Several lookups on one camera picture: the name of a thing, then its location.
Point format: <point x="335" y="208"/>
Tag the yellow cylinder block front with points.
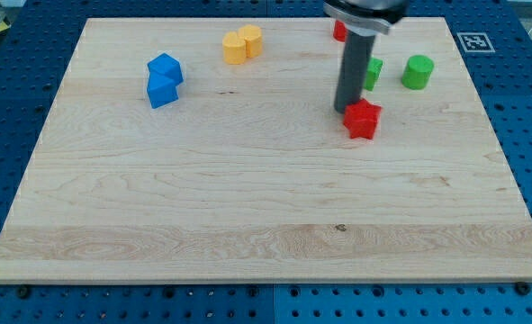
<point x="233" y="48"/>

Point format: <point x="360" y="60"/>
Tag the white fiducial marker tag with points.
<point x="475" y="42"/>

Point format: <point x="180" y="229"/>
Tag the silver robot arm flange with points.
<point x="367" y="17"/>

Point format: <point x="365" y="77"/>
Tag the wooden board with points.
<point x="250" y="176"/>

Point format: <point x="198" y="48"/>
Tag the yellow cylinder block rear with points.
<point x="252" y="35"/>

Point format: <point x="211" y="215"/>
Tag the blue cube block upper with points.
<point x="167" y="66"/>

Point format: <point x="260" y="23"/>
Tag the red circle block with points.
<point x="339" y="31"/>

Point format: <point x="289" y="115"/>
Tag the yellow cylinder block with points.
<point x="233" y="48"/>
<point x="252" y="35"/>

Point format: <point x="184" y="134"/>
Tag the green cylinder block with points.
<point x="417" y="72"/>

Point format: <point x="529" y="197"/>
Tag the red star block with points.
<point x="361" y="119"/>

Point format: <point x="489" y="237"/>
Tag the green cube block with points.
<point x="372" y="74"/>

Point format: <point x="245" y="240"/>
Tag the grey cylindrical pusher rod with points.
<point x="356" y="56"/>

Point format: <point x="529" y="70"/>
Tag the blue triangle block lower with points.
<point x="161" y="90"/>

